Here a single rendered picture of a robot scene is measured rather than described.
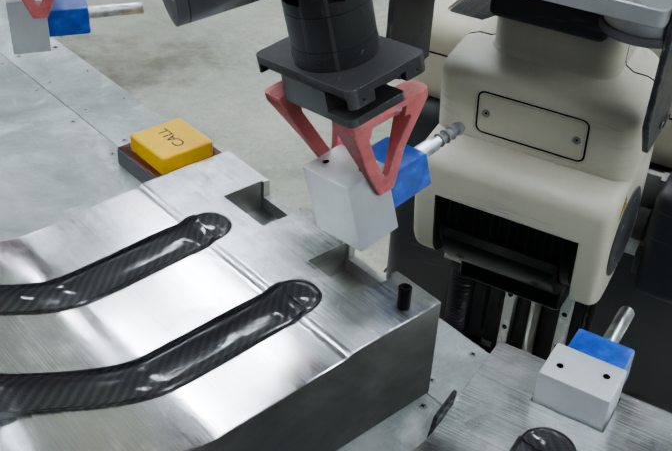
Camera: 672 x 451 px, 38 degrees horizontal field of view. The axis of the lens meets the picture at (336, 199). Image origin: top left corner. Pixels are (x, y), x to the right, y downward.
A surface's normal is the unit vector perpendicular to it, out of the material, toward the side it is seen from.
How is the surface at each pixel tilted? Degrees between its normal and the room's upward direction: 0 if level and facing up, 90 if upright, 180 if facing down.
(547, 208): 98
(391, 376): 90
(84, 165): 0
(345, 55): 87
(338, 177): 13
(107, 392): 23
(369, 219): 82
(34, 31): 90
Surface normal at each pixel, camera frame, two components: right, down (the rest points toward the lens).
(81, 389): 0.46, -0.83
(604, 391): 0.05, -0.83
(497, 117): -0.50, 0.58
